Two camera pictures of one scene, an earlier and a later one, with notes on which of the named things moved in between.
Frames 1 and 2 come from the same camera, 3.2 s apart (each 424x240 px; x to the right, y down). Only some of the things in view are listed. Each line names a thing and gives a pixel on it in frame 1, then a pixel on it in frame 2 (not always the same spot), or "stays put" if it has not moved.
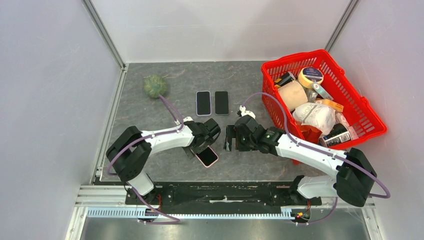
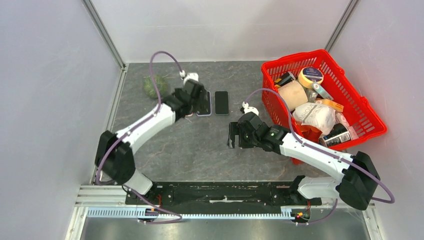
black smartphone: x=221 y=102 stays put
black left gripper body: x=196 y=149 to x=197 y=105
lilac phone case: x=203 y=103 stays put
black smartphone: x=203 y=103 stays put
